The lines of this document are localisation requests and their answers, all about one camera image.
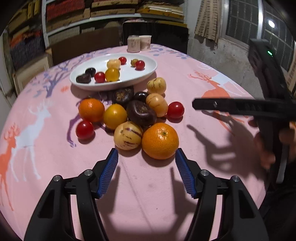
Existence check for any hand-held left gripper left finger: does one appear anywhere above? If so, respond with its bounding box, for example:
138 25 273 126
24 148 119 241

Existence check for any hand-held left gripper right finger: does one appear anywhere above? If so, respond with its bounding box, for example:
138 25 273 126
175 148 270 241

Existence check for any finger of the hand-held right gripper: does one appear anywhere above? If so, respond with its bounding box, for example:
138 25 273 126
192 98 266 118

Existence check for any orange mandarin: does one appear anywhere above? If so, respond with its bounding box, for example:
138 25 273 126
79 98 105 123
142 123 179 160

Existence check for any yellow tomato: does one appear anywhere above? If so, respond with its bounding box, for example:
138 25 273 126
105 67 120 82
103 104 128 130

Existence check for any white oval plate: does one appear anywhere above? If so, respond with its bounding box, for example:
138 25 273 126
69 53 158 91

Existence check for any person's right hand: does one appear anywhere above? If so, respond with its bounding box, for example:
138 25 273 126
254 123 296 170

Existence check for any window with mesh grille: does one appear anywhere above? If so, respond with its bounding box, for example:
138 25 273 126
222 0 296 75

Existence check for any checkered beige curtain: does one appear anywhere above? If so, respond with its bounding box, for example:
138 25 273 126
194 0 228 44

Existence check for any black chair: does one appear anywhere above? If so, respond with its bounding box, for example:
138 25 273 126
122 21 189 54

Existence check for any white paper cup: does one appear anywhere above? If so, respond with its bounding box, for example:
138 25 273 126
139 35 152 51

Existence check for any cream framed cabinet door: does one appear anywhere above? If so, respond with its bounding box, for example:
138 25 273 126
13 47 53 92

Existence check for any brown cardboard panel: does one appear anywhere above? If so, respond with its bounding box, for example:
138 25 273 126
46 25 123 66

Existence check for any pile of mixed patterned boxes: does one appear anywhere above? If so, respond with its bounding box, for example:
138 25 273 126
7 0 47 70

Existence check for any stack of tan woven boxes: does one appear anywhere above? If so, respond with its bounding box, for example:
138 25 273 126
46 0 186 35

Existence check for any white metal shelving unit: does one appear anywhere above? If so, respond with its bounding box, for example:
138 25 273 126
42 0 188 39

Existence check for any large red patterned box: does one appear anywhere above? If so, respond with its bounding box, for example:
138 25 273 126
46 0 91 22

